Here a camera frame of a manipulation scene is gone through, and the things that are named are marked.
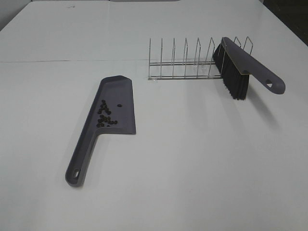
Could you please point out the chrome wire dish rack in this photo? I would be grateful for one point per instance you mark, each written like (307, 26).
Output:
(168, 62)

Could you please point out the grey hand brush black bristles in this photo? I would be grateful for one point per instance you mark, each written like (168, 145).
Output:
(235, 66)

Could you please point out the pile of coffee beans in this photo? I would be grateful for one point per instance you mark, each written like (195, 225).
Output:
(106, 118)

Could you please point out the grey plastic dustpan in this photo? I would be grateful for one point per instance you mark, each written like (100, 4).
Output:
(118, 92)

